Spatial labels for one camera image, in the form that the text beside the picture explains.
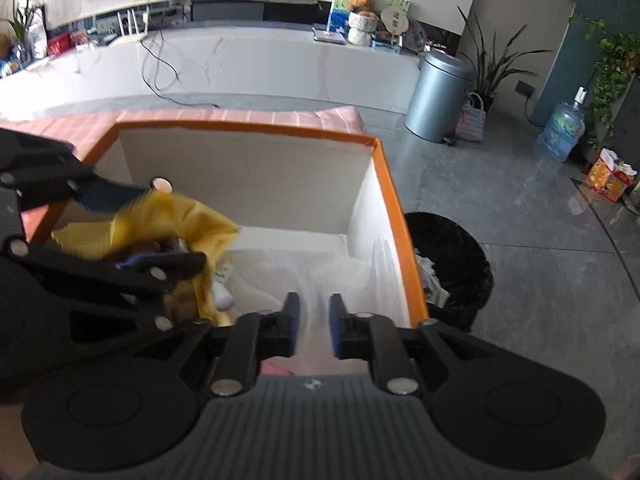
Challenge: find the white photo frame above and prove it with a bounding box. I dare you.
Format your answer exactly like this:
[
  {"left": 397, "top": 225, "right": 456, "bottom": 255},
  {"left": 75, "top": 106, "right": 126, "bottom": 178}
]
[{"left": 27, "top": 5, "right": 48, "bottom": 56}]

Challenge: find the green plant in glass vase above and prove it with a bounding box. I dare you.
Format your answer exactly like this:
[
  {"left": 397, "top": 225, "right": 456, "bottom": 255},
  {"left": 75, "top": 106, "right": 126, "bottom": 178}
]
[{"left": 0, "top": 0, "right": 46, "bottom": 66}]

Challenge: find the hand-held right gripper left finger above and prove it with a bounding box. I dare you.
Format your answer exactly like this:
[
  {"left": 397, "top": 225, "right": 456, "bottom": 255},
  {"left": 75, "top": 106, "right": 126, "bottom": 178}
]
[{"left": 144, "top": 291, "right": 302, "bottom": 397}]

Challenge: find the grey metal trash can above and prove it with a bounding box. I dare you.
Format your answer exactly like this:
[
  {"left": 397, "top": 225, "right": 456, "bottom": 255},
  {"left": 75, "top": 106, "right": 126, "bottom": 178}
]
[{"left": 404, "top": 50, "right": 476, "bottom": 143}]

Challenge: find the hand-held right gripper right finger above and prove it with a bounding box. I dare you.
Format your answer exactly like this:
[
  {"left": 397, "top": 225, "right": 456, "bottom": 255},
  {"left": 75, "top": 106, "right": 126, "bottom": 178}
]
[{"left": 330, "top": 293, "right": 497, "bottom": 396}]

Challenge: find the decorative plate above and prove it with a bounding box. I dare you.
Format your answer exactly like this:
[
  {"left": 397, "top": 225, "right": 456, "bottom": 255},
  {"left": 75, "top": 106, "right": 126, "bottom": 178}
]
[{"left": 404, "top": 25, "right": 428, "bottom": 53}]

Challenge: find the long leaf potted plant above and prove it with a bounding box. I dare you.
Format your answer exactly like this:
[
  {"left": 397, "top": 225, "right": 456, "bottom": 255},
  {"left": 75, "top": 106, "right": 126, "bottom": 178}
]
[{"left": 457, "top": 5, "right": 553, "bottom": 111}]

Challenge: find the trailing pothos plant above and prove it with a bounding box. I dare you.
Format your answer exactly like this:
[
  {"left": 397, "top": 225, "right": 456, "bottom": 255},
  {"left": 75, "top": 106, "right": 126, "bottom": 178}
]
[{"left": 582, "top": 30, "right": 640, "bottom": 146}]

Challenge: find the green blue painting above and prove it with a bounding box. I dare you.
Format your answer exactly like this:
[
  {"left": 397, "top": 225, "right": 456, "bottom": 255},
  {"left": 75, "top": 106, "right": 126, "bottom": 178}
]
[{"left": 327, "top": 0, "right": 353, "bottom": 36}]

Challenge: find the yellow cloth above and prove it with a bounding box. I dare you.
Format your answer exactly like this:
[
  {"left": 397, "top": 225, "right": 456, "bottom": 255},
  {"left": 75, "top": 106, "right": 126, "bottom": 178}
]
[{"left": 51, "top": 192, "right": 241, "bottom": 326}]

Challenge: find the white plush pot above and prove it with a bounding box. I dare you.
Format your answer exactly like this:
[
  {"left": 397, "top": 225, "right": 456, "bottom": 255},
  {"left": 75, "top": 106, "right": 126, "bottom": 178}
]
[{"left": 347, "top": 10, "right": 378, "bottom": 46}]

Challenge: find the white crumpled paper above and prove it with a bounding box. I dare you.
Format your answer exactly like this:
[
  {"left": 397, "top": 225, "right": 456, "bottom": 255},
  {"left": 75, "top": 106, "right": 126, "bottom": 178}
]
[{"left": 415, "top": 255, "right": 451, "bottom": 306}]

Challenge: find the orange cardboard box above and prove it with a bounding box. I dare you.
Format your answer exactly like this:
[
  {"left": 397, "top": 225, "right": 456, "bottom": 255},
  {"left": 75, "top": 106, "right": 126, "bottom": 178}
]
[{"left": 22, "top": 119, "right": 431, "bottom": 378}]

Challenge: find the woven basket bag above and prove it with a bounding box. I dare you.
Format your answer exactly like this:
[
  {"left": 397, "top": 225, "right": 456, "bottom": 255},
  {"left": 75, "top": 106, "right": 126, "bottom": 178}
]
[{"left": 454, "top": 92, "right": 487, "bottom": 142}]

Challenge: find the blue water jug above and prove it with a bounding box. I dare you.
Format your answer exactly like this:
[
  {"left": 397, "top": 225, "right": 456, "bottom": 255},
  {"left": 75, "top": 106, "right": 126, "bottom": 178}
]
[{"left": 537, "top": 86, "right": 587, "bottom": 162}]

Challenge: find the black trash bin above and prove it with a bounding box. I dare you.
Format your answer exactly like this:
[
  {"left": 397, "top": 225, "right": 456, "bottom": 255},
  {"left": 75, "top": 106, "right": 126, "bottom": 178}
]
[{"left": 402, "top": 211, "right": 493, "bottom": 333}]

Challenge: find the white router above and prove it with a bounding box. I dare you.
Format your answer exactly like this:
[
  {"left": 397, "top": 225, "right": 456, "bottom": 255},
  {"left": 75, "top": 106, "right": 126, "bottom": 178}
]
[{"left": 110, "top": 5, "right": 151, "bottom": 46}]

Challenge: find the round hand fan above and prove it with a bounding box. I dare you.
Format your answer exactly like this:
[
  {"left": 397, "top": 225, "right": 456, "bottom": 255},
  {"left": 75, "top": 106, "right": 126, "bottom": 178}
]
[{"left": 381, "top": 6, "right": 410, "bottom": 43}]

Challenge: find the white marble console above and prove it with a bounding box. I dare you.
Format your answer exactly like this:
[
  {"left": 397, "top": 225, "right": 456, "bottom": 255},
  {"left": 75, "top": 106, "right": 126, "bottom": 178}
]
[{"left": 0, "top": 25, "right": 421, "bottom": 116}]

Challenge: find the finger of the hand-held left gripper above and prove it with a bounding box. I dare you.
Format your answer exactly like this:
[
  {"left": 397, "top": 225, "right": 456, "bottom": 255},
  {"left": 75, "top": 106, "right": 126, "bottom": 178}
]
[
  {"left": 0, "top": 127, "right": 174, "bottom": 217},
  {"left": 0, "top": 236, "right": 209, "bottom": 357}
]

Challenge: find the grey laptop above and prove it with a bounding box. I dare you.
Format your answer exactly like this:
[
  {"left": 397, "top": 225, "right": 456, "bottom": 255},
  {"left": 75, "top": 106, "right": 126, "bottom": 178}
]
[{"left": 312, "top": 25, "right": 347, "bottom": 45}]

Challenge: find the black cable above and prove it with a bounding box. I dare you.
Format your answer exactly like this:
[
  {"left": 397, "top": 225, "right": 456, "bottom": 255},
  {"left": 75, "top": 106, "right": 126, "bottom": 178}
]
[{"left": 140, "top": 27, "right": 218, "bottom": 108}]

